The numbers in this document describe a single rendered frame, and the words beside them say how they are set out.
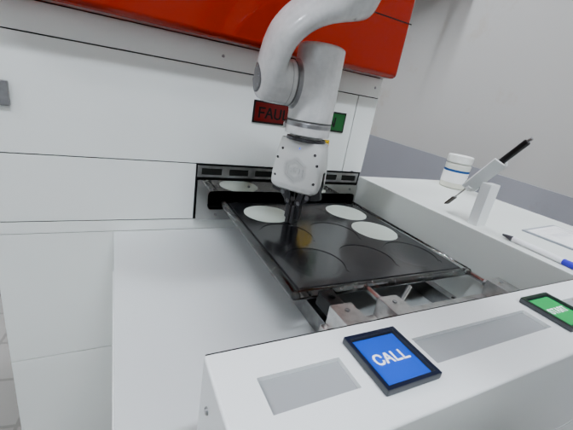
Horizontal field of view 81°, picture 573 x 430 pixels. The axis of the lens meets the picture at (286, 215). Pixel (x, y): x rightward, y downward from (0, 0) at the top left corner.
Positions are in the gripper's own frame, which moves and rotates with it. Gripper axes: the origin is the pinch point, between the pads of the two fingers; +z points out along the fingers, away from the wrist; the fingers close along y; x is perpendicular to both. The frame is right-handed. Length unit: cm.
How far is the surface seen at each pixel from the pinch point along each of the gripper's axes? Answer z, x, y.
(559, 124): -30, 157, 71
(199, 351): 10.0, -32.3, 3.9
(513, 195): 11, 162, 65
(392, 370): -4.5, -37.6, 25.7
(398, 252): 2.1, 2.8, 21.9
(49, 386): 49, -27, -41
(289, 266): 2.1, -17.3, 8.1
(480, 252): -1.0, 7.9, 35.5
